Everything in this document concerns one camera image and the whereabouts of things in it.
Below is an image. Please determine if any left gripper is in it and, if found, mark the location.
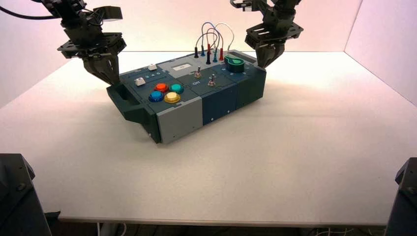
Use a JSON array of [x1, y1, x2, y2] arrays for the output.
[[58, 24, 127, 87]]

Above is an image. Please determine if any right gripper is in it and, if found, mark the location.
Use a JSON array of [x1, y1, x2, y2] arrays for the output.
[[245, 20, 304, 69]]

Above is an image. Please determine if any teal and grey control box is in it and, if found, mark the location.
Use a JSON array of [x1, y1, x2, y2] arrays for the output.
[[106, 50, 267, 145]]

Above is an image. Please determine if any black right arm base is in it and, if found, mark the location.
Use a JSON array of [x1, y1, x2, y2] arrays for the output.
[[385, 157, 417, 236]]

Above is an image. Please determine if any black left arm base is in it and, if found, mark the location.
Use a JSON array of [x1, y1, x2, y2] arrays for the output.
[[0, 153, 61, 236]]

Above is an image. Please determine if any green rotary knob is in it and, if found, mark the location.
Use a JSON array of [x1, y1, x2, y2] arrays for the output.
[[224, 55, 245, 74]]

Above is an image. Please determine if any blue push button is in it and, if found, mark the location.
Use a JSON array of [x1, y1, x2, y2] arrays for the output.
[[148, 90, 165, 103]]

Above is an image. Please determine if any yellow push button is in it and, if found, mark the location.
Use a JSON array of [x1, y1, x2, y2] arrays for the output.
[[164, 91, 181, 104]]

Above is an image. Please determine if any white jumper cable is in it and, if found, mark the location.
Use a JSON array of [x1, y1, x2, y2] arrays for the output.
[[208, 23, 235, 52]]

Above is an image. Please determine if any red jumper cable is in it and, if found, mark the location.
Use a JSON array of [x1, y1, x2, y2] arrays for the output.
[[206, 28, 225, 61]]

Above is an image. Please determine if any blue jumper cable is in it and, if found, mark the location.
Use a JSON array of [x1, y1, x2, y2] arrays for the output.
[[200, 21, 218, 63]]

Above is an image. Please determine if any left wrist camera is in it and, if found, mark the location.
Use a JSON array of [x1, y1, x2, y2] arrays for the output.
[[94, 5, 123, 24]]

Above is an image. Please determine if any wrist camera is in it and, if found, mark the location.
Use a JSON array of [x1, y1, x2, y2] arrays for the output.
[[229, 0, 262, 12], [94, 5, 123, 24]]

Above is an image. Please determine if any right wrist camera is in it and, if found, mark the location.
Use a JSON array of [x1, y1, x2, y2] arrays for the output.
[[229, 0, 262, 12]]

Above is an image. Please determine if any black jumper cable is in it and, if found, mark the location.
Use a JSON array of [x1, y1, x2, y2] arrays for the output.
[[194, 32, 218, 65]]

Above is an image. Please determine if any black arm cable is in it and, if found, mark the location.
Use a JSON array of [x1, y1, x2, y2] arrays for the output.
[[0, 5, 62, 21]]

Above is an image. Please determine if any white cable under table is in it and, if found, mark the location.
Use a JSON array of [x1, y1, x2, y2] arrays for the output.
[[96, 223, 128, 236]]

